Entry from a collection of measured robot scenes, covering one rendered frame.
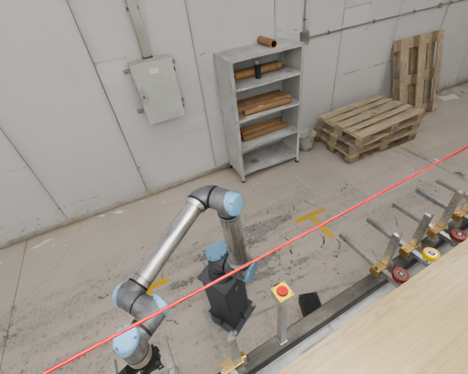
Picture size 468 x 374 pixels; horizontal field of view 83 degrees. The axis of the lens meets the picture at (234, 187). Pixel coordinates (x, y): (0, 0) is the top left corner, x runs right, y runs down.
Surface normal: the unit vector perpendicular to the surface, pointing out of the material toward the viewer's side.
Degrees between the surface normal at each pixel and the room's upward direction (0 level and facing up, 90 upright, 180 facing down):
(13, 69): 90
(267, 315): 0
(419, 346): 0
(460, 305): 0
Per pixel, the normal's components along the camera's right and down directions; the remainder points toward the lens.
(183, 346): -0.11, -0.76
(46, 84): 0.42, 0.55
